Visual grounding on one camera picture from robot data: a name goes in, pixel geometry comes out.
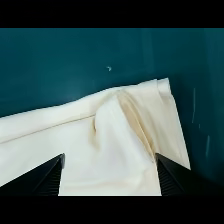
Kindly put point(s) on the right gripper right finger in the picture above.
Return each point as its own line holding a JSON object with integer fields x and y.
{"x": 173, "y": 181}

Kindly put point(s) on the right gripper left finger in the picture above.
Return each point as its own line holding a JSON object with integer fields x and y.
{"x": 40, "y": 181}

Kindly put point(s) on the cream shirt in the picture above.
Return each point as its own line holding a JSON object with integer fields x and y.
{"x": 113, "y": 146}

